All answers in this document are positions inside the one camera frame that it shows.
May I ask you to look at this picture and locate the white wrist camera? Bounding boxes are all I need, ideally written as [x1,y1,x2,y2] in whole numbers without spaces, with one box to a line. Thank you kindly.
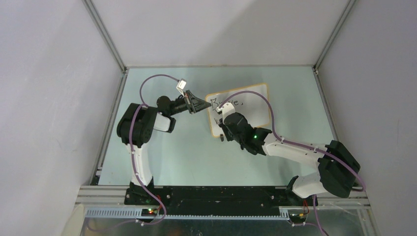
[176,79,187,91]
[215,102,236,121]

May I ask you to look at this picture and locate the white perforated cable tray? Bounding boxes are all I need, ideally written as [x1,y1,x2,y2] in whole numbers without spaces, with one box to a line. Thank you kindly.
[85,207,290,220]

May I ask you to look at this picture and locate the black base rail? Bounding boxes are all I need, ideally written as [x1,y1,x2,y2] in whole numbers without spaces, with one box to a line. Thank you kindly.
[124,185,314,216]

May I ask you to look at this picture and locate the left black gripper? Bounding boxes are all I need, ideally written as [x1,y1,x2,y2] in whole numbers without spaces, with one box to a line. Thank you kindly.
[169,90,211,116]

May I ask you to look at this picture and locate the yellow framed whiteboard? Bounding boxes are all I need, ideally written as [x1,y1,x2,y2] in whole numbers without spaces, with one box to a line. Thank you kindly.
[205,83,271,138]

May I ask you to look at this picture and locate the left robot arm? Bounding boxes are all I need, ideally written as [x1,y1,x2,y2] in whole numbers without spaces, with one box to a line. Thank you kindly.
[117,90,210,205]

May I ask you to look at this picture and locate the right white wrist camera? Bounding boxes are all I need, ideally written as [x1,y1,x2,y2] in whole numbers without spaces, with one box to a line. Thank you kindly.
[215,102,236,121]

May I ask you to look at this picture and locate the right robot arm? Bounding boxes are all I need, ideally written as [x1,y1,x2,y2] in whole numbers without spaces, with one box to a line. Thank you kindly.
[219,113,360,206]

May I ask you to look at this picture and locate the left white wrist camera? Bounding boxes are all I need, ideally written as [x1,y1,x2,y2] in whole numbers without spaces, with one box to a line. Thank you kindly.
[176,79,187,91]

